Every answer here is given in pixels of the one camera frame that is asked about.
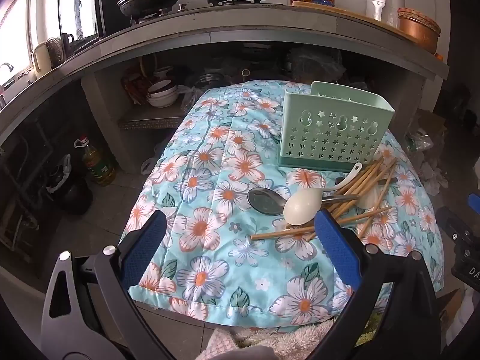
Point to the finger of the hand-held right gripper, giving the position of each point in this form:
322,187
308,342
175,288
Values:
450,221

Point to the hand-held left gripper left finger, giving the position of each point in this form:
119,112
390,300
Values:
144,243

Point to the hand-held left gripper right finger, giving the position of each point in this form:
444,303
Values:
337,247

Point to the small white spoon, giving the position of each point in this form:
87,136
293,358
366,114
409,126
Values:
365,203

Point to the large cream spoon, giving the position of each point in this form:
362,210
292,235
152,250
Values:
302,208

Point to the pile of wooden chopsticks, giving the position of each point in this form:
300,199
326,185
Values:
362,183

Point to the metal spoon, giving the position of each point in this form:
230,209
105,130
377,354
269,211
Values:
264,202

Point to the green perforated utensil holder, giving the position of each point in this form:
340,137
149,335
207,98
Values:
330,101

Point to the green fluffy mat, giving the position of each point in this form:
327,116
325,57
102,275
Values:
369,326

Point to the black bag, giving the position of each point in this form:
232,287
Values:
71,193

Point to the floral blue blanket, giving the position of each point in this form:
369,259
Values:
210,180

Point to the cooking oil bottle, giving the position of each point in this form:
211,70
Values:
98,163

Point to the cardboard box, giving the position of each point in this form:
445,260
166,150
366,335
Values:
429,122

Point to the white towel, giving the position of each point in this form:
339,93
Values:
285,345

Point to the stack of white bowls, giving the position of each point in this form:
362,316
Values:
162,93

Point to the small clear plastic bag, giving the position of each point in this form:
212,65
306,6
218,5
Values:
191,97

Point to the metal pot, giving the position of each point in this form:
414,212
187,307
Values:
215,80

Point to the large clear plastic bag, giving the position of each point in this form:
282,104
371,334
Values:
315,63

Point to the copper pot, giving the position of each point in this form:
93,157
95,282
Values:
418,32

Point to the cream jug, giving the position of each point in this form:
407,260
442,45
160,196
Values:
40,60

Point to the brown ribbed jar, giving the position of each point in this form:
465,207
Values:
55,51

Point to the metal faucet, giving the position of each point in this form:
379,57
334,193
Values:
6,68

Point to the white electric kettle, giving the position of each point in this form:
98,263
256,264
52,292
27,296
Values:
384,2

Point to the gas stove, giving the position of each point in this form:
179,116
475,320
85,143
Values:
210,7

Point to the window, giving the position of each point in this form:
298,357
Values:
15,26

